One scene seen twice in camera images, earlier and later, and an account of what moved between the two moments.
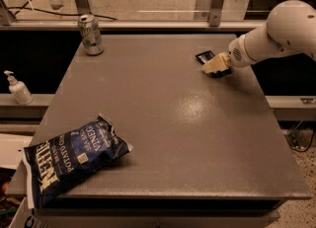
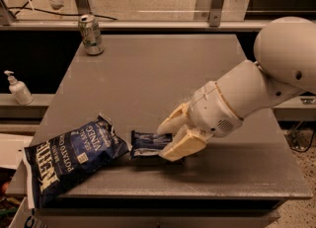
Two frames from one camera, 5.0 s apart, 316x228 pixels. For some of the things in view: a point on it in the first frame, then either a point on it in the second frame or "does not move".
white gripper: [237, 53] → [210, 110]
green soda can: [91, 35] does not move
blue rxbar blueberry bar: [204, 56] → [148, 144]
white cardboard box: [27, 217] does not move
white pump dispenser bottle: [19, 90] does not move
